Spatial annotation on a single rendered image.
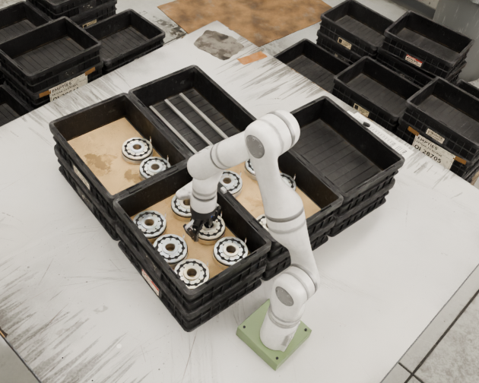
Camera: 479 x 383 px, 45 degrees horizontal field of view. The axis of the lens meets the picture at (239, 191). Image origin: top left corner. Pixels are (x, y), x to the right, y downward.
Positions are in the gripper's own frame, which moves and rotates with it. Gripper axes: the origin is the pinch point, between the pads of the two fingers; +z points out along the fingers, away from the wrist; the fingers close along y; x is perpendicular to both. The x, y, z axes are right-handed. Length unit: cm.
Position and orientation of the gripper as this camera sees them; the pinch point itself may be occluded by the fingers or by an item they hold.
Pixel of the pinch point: (201, 232)
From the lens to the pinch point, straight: 176.1
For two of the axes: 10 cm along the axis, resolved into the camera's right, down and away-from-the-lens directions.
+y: 6.9, -5.1, 5.2
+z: -1.0, 6.5, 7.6
